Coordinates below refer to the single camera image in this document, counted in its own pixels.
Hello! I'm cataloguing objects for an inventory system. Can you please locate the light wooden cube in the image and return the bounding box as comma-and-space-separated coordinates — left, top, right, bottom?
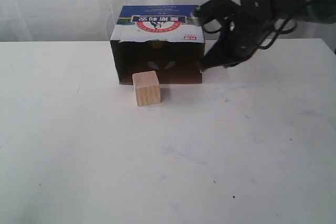
132, 71, 161, 106

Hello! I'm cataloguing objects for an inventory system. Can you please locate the blue white cardboard box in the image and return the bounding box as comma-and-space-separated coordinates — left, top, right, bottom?
110, 5, 205, 84

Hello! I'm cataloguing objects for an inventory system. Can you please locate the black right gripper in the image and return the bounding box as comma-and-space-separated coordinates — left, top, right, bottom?
198, 16, 270, 71

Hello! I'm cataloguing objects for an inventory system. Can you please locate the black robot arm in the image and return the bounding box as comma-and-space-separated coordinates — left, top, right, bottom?
192, 0, 335, 71

